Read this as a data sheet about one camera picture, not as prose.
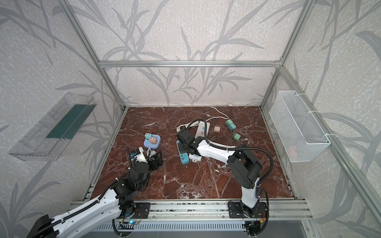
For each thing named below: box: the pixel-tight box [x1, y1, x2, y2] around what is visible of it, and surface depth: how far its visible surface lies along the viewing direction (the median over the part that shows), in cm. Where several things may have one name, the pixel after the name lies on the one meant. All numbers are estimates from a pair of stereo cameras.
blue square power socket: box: [143, 134, 162, 150], surface depth 98 cm
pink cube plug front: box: [149, 136, 158, 144], surface depth 96 cm
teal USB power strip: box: [175, 140, 190, 165], surface depth 91 cm
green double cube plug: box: [225, 119, 237, 131], surface depth 110 cm
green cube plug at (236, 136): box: [232, 132, 242, 141], surface depth 103 cm
